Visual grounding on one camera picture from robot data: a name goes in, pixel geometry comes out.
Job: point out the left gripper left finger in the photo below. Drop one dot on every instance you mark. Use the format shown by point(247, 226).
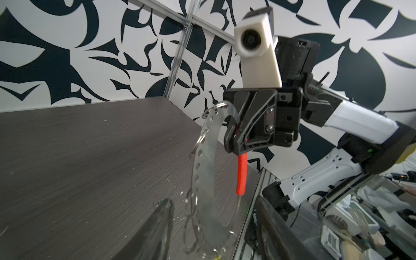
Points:
point(152, 241)

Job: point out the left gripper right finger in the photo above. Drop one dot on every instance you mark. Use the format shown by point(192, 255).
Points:
point(276, 241)

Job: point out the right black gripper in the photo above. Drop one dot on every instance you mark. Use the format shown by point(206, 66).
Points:
point(262, 117)

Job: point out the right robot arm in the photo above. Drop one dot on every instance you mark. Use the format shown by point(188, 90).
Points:
point(371, 142)

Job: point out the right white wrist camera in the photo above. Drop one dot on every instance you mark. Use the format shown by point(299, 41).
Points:
point(255, 43)

